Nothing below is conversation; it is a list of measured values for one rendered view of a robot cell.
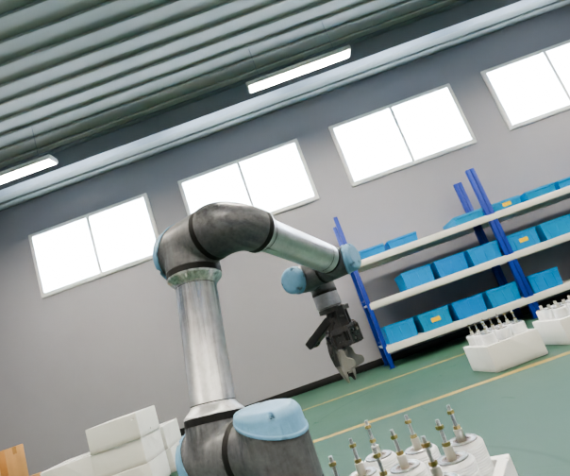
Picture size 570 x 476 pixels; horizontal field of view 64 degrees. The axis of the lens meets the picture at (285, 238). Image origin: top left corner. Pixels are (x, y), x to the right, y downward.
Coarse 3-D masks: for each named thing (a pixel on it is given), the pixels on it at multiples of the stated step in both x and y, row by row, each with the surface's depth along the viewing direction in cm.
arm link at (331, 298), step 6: (324, 294) 131; (330, 294) 131; (336, 294) 132; (318, 300) 132; (324, 300) 131; (330, 300) 131; (336, 300) 131; (318, 306) 132; (324, 306) 131; (330, 306) 131
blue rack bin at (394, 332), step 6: (408, 318) 572; (396, 324) 545; (402, 324) 545; (408, 324) 545; (414, 324) 545; (384, 330) 545; (390, 330) 545; (396, 330) 545; (402, 330) 544; (408, 330) 544; (414, 330) 543; (384, 336) 567; (390, 336) 544; (396, 336) 543; (402, 336) 543; (408, 336) 543; (390, 342) 543; (396, 342) 543
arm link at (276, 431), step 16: (272, 400) 81; (288, 400) 78; (240, 416) 74; (256, 416) 73; (272, 416) 73; (288, 416) 73; (304, 416) 77; (240, 432) 73; (256, 432) 72; (272, 432) 71; (288, 432) 72; (304, 432) 74; (224, 448) 76; (240, 448) 74; (256, 448) 71; (272, 448) 71; (288, 448) 71; (304, 448) 72; (224, 464) 75; (240, 464) 73; (256, 464) 71; (272, 464) 70; (288, 464) 70; (304, 464) 71; (320, 464) 75
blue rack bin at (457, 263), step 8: (456, 256) 553; (432, 264) 563; (440, 264) 553; (448, 264) 552; (456, 264) 552; (464, 264) 551; (432, 272) 581; (440, 272) 552; (448, 272) 551; (456, 272) 551
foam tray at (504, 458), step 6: (492, 456) 117; (498, 456) 116; (504, 456) 114; (510, 456) 115; (498, 462) 112; (504, 462) 111; (510, 462) 113; (498, 468) 108; (504, 468) 108; (510, 468) 111; (498, 474) 105; (504, 474) 105; (510, 474) 109; (516, 474) 113
